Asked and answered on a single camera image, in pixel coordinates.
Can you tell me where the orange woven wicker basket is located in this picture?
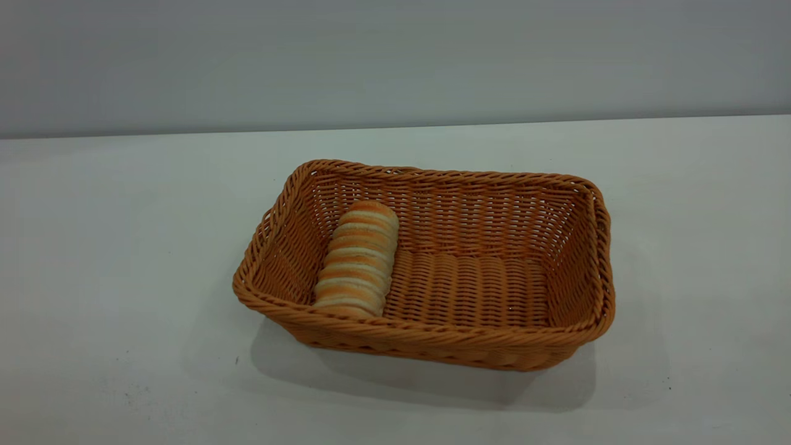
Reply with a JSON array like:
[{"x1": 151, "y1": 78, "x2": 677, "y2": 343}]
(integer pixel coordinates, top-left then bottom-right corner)
[{"x1": 232, "y1": 159, "x2": 616, "y2": 372}]

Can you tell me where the striped bread roll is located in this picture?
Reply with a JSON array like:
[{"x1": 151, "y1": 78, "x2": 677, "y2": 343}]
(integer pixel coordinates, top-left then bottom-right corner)
[{"x1": 312, "y1": 200, "x2": 400, "y2": 318}]

